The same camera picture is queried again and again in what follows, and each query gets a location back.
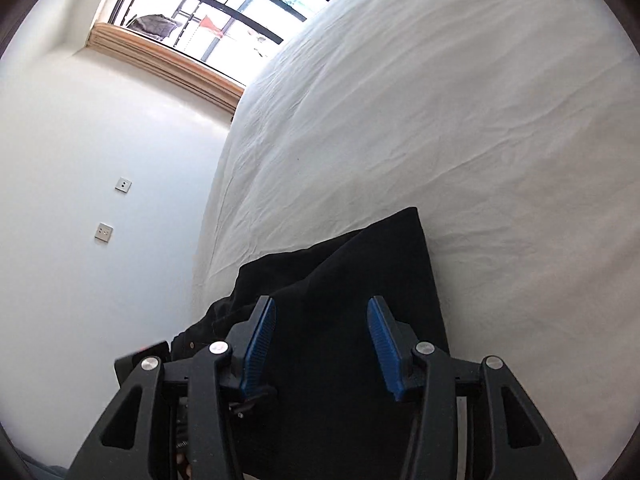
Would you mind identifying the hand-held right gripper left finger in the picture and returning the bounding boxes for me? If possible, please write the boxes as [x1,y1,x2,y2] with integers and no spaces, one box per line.
[65,296,277,480]

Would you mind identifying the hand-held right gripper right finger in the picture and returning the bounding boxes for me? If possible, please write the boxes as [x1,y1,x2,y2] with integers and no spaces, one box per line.
[367,296,578,480]

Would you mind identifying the black denim pants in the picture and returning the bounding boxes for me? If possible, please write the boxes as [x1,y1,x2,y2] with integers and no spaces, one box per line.
[170,206,451,480]

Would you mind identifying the bed with white sheet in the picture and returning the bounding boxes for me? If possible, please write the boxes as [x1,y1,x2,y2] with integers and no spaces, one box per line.
[190,0,640,480]

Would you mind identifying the beige curtain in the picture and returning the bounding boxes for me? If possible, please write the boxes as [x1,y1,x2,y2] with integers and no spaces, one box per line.
[88,22,246,113]

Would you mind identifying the hanging red cloth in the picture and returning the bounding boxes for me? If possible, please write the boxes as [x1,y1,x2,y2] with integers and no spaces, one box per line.
[198,16,226,41]

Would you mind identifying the hanging grey garment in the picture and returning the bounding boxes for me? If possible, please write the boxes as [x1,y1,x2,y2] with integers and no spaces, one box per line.
[126,14,180,42]

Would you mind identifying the glass balcony door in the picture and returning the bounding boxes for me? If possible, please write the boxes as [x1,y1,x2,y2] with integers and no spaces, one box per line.
[107,0,326,88]

